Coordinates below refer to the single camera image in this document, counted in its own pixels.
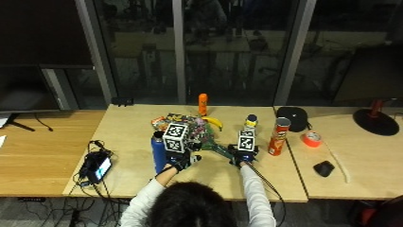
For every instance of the small black box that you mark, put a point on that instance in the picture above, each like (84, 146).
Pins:
(123, 101)

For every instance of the black pouch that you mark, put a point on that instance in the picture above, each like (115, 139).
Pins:
(293, 118)

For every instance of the white marker cube glove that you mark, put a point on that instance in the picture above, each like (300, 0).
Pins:
(176, 137)
(247, 141)

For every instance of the black monitor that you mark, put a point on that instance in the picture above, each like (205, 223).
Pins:
(30, 90)

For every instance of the black power strip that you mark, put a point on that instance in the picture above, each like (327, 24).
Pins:
(31, 199)

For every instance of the red chips can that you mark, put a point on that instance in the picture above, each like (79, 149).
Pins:
(279, 137)

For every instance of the person's left hand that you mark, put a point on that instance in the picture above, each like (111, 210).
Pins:
(182, 161)

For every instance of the person's right hand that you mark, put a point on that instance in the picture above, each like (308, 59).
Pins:
(241, 158)

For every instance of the white marker cube left glove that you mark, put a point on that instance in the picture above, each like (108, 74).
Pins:
(176, 137)

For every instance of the small white bottle blue cap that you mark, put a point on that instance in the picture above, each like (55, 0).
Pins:
(251, 122)

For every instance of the colourful snack packet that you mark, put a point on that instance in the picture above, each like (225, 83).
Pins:
(176, 119)

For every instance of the black lamp base red stem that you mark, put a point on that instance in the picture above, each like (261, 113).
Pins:
(376, 121)

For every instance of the yellow banana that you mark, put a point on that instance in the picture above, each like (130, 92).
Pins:
(215, 121)

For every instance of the blue water bottle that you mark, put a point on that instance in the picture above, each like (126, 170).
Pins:
(159, 155)

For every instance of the black device with lit screen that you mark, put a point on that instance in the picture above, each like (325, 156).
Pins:
(98, 166)

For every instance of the orange tape roll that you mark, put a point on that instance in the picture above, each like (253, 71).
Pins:
(312, 139)

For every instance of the black computer mouse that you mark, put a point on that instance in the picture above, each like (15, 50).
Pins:
(324, 168)

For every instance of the orange plastic bottle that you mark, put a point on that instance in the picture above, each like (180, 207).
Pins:
(203, 104)

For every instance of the red and black bag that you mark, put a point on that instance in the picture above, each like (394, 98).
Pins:
(376, 212)

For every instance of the white marker cube right glove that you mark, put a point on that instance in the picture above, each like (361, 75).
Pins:
(247, 141)

